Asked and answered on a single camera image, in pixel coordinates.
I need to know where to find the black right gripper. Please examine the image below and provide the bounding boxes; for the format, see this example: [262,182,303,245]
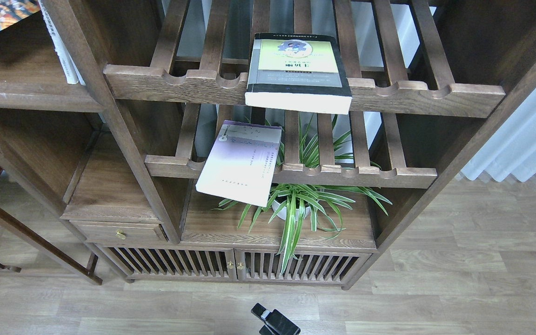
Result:
[251,303,301,335]

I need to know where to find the white plant pot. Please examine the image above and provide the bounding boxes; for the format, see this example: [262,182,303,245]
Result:
[271,196,310,221]

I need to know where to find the lavender white paperback book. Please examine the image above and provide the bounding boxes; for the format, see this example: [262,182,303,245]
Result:
[195,121,281,207]

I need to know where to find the brass drawer knob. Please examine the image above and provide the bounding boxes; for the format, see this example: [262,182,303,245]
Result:
[116,230,127,240]

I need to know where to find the dark wooden bookshelf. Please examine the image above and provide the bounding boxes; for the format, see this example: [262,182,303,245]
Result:
[0,0,536,290]

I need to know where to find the green and black thick book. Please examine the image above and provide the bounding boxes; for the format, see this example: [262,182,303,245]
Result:
[245,33,352,114]

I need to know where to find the wooden furniture at left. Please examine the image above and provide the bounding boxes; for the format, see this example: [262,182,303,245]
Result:
[0,167,102,285]

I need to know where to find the white curtain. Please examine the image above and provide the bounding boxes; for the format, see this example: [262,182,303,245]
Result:
[461,88,536,181]

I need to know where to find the white upright book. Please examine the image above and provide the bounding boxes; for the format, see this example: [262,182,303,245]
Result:
[38,0,81,84]
[69,56,86,86]

